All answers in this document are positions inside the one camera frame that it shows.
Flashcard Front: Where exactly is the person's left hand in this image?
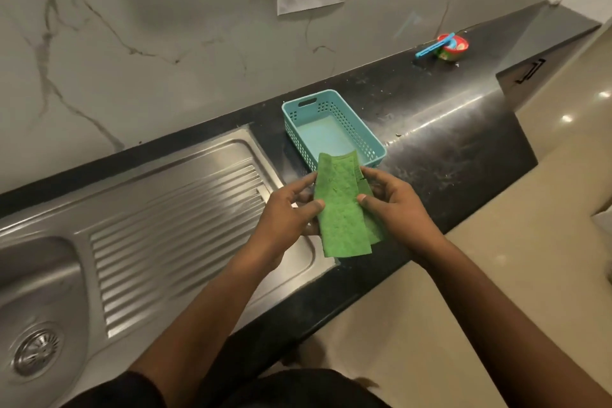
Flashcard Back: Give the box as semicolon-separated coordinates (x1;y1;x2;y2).
242;171;326;272

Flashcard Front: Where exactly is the person's right hand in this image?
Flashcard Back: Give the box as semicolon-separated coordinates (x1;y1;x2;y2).
357;166;449;265

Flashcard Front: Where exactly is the green scouring cloth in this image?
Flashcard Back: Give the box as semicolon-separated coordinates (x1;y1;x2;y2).
313;150;386;259

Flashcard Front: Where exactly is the person's left forearm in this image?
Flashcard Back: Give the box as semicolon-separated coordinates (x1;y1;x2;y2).
128;250;278;408

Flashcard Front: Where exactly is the person's right forearm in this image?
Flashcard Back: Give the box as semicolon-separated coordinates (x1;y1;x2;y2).
421;239;612;408

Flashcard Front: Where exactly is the teal plastic basket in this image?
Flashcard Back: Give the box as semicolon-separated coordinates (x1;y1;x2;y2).
281;89;387;173

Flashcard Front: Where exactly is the small red round container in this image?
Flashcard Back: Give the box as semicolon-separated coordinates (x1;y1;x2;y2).
436;33;470;62

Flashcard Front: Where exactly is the stainless steel sink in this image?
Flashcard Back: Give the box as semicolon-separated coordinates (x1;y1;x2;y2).
0;124;338;408

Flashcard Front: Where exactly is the person's black shirt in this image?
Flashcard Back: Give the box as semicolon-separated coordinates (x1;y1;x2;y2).
60;331;393;408

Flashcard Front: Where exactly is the sink drain strainer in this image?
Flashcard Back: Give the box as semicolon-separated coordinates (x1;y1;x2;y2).
12;326;64;377

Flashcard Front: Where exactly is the black cabinet handle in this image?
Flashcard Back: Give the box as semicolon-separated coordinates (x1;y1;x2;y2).
515;58;547;85

